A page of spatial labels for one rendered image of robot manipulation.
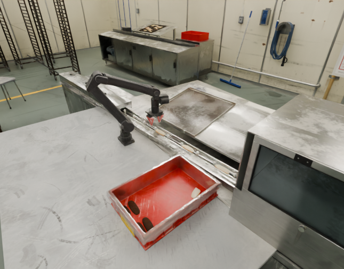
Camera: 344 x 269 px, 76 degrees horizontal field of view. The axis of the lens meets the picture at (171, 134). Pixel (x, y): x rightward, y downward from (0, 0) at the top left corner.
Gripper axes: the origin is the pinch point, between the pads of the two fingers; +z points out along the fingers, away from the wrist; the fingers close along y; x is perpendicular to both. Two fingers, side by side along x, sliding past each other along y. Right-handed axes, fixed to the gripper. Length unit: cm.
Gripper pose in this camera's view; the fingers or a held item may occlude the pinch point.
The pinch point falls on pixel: (155, 123)
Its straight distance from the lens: 164.3
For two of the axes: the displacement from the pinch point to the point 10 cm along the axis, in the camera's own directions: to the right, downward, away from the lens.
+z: -0.2, 8.4, 5.3
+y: 7.2, -3.6, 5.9
